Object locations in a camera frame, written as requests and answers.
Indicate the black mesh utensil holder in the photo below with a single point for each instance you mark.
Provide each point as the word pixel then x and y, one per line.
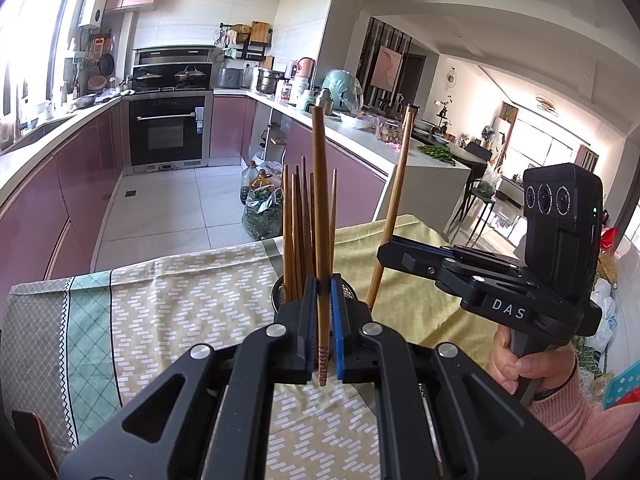
pixel 350 290

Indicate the dark smartphone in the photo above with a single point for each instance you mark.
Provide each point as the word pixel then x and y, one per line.
pixel 32 440

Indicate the black wall spice rack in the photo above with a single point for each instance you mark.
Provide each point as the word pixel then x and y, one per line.
pixel 250 40

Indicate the bundle of wooden chopsticks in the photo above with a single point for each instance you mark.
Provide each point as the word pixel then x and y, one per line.
pixel 295 230

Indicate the black built-in oven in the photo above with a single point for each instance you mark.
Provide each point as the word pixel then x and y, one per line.
pixel 167 132

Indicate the green plastic bag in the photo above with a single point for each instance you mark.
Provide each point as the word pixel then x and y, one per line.
pixel 342 90

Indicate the dark dining chair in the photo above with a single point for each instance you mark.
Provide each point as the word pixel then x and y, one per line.
pixel 477 210

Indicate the steel stock pot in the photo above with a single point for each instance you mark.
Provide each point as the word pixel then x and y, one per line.
pixel 269 81

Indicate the cooking oil bottle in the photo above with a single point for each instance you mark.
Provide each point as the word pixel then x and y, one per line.
pixel 248 185

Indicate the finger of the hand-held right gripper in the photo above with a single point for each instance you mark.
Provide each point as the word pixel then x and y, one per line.
pixel 420 264
pixel 450 252

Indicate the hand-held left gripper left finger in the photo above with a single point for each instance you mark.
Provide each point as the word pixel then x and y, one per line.
pixel 312 325

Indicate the person's right forearm pink sleeve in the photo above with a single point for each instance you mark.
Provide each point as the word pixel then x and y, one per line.
pixel 590 430

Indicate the beige green patterned tablecloth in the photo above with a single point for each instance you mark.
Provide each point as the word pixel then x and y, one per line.
pixel 175 300

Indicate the wooden chopstick patterned tip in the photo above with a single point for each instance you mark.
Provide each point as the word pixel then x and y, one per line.
pixel 320 210

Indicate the yellow zigzag-edged cloth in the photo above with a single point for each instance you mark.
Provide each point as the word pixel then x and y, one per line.
pixel 360 255

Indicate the white plastic bag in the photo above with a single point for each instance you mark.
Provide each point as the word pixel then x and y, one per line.
pixel 602 310

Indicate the person's right hand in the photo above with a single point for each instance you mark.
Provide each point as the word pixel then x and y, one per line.
pixel 500 365

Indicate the mauve base cabinets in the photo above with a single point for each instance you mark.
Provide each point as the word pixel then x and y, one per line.
pixel 75 185

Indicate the white kitchen countertop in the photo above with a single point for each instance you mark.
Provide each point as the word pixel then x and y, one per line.
pixel 350 135

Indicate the pink wall painting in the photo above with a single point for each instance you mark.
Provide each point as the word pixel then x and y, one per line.
pixel 387 67

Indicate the dark dining table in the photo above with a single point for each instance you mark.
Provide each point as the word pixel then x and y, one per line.
pixel 470 152

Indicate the kitchen window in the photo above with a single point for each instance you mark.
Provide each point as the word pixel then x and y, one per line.
pixel 30 20

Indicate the plain wooden chopstick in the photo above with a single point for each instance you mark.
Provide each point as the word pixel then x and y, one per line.
pixel 397 185

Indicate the plastic bag of greens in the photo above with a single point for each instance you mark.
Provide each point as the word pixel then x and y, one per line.
pixel 262 215

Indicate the white water heater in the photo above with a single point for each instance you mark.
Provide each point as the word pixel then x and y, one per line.
pixel 94 0

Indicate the black stove hood unit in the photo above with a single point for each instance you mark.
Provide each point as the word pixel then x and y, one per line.
pixel 172 60

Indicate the pink electric kettle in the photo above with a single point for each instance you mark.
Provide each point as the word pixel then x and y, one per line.
pixel 305 69

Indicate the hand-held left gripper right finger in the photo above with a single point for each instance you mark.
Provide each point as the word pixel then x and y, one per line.
pixel 337 330

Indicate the blue perforated basket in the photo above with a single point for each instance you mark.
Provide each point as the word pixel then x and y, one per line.
pixel 619 390

